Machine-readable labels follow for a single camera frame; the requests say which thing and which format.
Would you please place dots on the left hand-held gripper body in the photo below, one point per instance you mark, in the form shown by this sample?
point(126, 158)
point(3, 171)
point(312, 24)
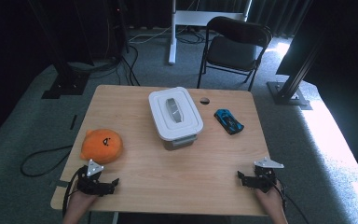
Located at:
point(90, 185)

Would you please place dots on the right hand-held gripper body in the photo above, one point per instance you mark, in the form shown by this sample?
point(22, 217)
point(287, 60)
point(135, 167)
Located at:
point(264, 179)

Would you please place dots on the orange plush toy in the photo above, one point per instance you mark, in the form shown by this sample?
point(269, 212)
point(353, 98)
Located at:
point(102, 146)

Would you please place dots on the blue toy car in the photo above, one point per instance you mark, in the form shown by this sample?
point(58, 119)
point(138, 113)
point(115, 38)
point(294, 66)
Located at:
point(229, 121)

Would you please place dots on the translucent grey storage box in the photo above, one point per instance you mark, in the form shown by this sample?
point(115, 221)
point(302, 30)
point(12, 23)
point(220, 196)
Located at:
point(180, 142)

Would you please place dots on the white box lid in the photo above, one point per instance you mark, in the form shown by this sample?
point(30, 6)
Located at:
point(175, 112)

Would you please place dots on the person's left hand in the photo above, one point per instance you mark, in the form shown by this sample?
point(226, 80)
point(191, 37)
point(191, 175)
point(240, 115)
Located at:
point(80, 203)

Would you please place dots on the person's right hand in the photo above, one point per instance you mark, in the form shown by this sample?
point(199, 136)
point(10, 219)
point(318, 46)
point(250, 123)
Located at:
point(270, 200)

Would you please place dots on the grey tape piece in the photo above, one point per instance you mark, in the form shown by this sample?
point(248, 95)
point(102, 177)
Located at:
point(59, 183)

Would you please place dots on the black tape strip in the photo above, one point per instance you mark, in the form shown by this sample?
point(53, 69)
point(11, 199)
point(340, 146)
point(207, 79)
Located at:
point(73, 122)

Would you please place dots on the black metal stand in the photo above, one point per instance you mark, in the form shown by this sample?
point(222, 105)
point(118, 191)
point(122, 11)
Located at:
point(289, 90)
point(65, 77)

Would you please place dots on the black folding chair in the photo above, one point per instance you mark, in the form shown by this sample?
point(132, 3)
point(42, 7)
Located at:
point(234, 46)

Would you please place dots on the dark equipment rack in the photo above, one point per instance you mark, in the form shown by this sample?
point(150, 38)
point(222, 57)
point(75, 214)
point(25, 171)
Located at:
point(112, 28)

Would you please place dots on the dark curtain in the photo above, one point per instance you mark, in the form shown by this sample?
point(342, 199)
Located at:
point(279, 15)

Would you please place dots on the white desk frame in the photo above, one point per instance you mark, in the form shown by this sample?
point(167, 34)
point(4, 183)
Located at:
point(180, 18)

